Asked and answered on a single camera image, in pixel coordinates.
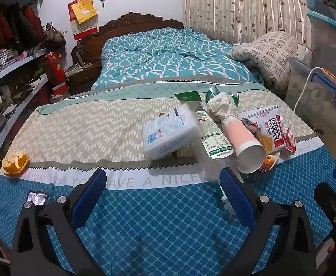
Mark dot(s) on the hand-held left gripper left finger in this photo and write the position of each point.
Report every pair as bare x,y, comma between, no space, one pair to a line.
87,197

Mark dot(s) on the folded grey checked blanket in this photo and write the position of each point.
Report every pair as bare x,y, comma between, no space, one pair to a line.
265,53

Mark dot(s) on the beige leaf-print curtain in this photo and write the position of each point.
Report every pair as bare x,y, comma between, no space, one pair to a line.
237,5

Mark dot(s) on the grey storage shelf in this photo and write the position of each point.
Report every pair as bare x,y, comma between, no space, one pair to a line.
21,63

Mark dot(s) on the clear storage box teal lid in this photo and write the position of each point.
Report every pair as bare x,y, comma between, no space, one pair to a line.
329,40

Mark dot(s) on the crushed green can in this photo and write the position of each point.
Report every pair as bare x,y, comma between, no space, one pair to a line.
212,91

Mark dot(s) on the person's right hand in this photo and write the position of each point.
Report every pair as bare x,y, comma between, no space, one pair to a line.
331,248

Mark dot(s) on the teal patterned quilt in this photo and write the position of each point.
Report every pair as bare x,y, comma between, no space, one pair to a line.
168,54

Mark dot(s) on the orange snack wrapper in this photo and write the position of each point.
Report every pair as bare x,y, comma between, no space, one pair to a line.
269,162

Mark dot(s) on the red and yellow wall calendar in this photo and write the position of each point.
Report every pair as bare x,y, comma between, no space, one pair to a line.
83,13

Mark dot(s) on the beige round bin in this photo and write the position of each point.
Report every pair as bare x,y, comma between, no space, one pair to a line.
329,141

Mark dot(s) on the hanging dark and red clothes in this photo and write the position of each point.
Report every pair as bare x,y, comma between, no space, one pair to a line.
12,26

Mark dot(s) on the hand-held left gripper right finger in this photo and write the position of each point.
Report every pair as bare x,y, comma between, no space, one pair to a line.
237,197

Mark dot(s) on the wooden nightstand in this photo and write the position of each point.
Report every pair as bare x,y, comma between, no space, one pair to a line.
81,77

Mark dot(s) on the carved wooden headboard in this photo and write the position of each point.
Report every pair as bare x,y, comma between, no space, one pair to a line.
133,23

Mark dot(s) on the white mug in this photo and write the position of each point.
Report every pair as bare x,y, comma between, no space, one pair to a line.
302,52

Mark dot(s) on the brown handbag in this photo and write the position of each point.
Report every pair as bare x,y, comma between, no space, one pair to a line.
52,37

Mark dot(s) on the clear storage box orange lid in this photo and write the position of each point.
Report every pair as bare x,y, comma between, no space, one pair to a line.
314,100

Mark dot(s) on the pink paper cup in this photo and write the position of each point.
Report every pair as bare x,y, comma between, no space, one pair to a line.
244,142

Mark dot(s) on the smartphone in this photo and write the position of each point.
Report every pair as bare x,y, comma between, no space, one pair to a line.
37,198

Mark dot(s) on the white tissue pack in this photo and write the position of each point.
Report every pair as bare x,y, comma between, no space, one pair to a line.
170,132

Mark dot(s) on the green-topped plastic packet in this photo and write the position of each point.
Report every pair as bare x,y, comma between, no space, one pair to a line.
188,95

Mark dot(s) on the orange peel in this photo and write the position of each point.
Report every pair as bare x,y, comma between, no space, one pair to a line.
15,164

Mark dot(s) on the clear bottle with green label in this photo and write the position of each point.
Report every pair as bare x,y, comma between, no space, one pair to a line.
212,139

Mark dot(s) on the white and red snack packet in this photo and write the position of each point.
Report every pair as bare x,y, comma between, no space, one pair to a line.
273,128

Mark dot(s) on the red bag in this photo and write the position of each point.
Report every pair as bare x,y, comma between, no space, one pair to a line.
57,72

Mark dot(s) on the white paper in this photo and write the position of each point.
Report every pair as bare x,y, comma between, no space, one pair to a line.
222,103

